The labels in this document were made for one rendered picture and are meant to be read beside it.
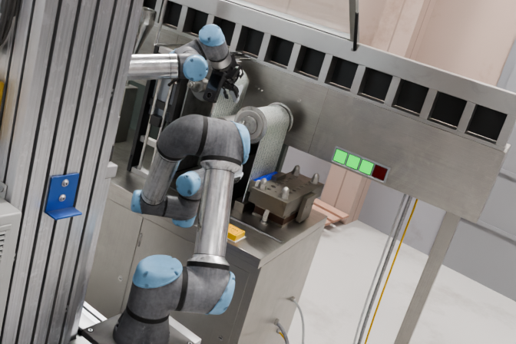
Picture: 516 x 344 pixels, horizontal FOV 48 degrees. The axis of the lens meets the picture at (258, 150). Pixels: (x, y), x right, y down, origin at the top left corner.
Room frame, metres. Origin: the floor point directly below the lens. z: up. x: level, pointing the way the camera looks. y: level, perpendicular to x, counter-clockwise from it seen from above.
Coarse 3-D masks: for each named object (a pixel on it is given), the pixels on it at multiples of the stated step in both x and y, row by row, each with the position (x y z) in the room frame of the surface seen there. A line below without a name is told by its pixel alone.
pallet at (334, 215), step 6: (318, 204) 4.78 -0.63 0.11; (324, 204) 4.82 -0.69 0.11; (318, 210) 4.63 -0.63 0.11; (324, 210) 4.67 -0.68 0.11; (330, 210) 4.71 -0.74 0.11; (336, 210) 4.76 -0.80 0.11; (330, 216) 4.59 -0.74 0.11; (336, 216) 4.67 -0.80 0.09; (342, 216) 4.67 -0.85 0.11; (348, 216) 4.72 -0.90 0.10; (330, 222) 4.45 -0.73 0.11
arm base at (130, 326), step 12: (120, 324) 1.32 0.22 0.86; (132, 324) 1.30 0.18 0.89; (144, 324) 1.30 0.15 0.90; (156, 324) 1.31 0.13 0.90; (168, 324) 1.36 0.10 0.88; (120, 336) 1.30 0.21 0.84; (132, 336) 1.29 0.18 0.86; (144, 336) 1.30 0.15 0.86; (156, 336) 1.31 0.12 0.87; (168, 336) 1.35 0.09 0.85
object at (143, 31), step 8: (144, 32) 2.59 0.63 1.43; (136, 40) 2.59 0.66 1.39; (144, 40) 2.62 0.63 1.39; (136, 48) 2.60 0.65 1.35; (128, 88) 2.59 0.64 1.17; (136, 88) 2.64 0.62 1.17; (128, 96) 2.60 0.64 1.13; (128, 104) 2.61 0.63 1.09; (120, 112) 2.57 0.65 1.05; (128, 112) 2.62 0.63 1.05; (120, 120) 2.58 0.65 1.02; (128, 120) 2.63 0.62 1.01; (120, 128) 2.59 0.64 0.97; (128, 128) 2.64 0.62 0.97; (120, 136) 2.60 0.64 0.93
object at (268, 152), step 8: (264, 144) 2.26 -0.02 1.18; (272, 144) 2.33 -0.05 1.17; (280, 144) 2.41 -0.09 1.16; (256, 152) 2.22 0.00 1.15; (264, 152) 2.28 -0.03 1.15; (272, 152) 2.35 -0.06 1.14; (256, 160) 2.23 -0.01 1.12; (264, 160) 2.30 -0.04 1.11; (272, 160) 2.38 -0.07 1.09; (256, 168) 2.25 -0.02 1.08; (264, 168) 2.33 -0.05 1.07; (272, 168) 2.40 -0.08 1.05; (256, 176) 2.28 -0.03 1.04; (248, 184) 2.22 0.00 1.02
